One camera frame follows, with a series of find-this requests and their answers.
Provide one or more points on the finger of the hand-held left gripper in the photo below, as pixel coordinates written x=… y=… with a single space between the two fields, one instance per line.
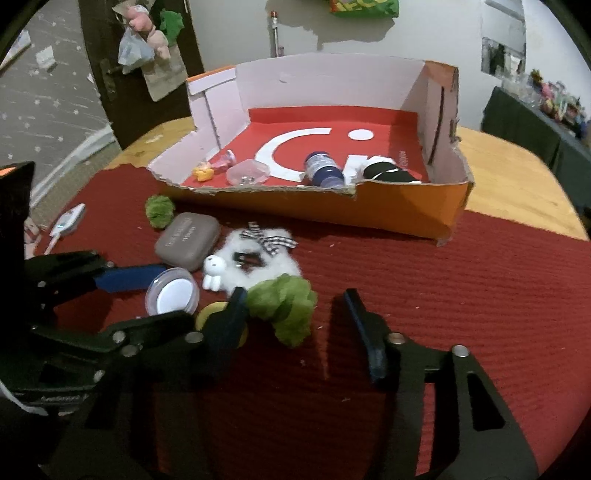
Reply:
x=157 y=323
x=129 y=278

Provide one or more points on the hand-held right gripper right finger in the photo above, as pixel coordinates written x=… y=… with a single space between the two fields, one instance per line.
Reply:
x=375 y=355

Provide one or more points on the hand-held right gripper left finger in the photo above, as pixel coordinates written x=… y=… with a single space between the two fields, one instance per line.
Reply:
x=231 y=323

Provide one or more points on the yellow bottle cap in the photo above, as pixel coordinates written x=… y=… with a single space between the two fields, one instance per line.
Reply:
x=210 y=314

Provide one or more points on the green plush toy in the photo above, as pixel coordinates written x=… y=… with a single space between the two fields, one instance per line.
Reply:
x=159 y=211
x=286 y=304

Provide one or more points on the grey hard case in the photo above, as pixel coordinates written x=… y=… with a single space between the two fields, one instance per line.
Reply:
x=184 y=240

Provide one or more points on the pink doll figurine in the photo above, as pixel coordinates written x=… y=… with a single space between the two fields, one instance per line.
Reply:
x=205 y=173

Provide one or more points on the orange cardboard box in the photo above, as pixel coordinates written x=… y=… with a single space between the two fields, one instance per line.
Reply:
x=392 y=212

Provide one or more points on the clear plastic box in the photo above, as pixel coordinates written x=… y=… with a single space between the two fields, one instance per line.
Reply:
x=247 y=173

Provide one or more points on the purple bottle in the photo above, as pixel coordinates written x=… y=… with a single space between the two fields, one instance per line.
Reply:
x=323 y=168

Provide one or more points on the black and white cloth bundle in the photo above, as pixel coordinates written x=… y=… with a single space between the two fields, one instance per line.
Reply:
x=388 y=173

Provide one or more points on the white electronic device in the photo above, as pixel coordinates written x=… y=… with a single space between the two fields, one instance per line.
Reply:
x=69 y=219

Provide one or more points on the red knitted mat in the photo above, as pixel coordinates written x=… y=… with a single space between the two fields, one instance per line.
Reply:
x=461 y=300

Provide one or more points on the beige hanging organizer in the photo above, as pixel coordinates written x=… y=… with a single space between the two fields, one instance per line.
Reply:
x=164 y=78

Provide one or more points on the clear plastic bag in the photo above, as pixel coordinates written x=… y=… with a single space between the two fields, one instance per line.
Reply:
x=134 y=50

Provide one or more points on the green hanging plush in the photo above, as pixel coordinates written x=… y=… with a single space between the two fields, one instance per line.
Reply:
x=171 y=23

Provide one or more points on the pink hanging plush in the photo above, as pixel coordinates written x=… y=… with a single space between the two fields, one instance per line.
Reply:
x=143 y=18

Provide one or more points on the dark green covered table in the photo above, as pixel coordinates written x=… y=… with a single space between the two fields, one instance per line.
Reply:
x=521 y=124

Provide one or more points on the pile of small desk items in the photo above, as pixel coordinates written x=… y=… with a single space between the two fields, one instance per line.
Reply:
x=558 y=106

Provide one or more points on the green tote bag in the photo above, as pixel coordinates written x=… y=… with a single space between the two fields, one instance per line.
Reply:
x=364 y=7

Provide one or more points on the wall mirror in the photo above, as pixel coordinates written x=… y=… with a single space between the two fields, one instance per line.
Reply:
x=503 y=27

